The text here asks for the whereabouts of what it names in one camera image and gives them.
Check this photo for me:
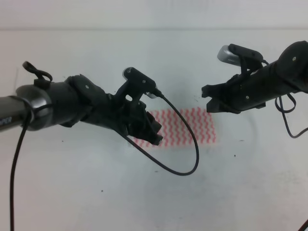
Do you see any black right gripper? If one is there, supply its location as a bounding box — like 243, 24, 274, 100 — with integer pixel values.
202, 72, 267, 113

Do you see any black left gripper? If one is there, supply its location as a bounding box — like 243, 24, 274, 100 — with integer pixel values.
89, 93, 163, 146

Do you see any pink white wavy striped towel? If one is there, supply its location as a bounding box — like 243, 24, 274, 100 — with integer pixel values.
129, 107, 220, 148

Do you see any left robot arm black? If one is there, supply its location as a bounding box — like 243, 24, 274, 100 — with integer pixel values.
0, 62, 162, 145

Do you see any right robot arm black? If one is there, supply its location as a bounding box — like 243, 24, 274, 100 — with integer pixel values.
202, 41, 308, 114

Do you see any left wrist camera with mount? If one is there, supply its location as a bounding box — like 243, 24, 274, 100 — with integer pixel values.
115, 67, 157, 104

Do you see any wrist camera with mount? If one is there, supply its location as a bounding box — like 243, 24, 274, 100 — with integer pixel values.
115, 67, 157, 104
217, 44, 263, 74

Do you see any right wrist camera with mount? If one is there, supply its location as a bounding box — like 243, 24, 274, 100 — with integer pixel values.
217, 44, 263, 74

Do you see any black right camera cable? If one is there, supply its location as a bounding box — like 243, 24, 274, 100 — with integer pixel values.
261, 59, 308, 139

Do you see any black camera cable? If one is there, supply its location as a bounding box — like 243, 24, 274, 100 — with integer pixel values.
261, 59, 308, 139
9, 89, 200, 231

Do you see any black left camera cable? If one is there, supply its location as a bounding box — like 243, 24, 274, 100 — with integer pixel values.
9, 89, 200, 231

